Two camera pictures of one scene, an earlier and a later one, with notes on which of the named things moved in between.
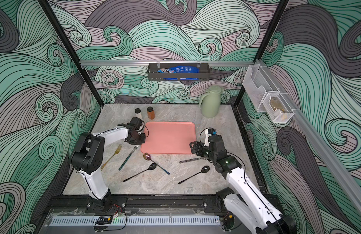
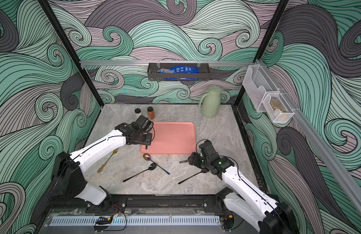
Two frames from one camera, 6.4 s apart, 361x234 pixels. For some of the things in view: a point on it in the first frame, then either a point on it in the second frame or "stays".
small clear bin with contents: x=277 y=108 stays
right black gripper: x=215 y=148 -> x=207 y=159
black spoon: x=205 y=169 stays
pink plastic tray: x=169 y=137 stays
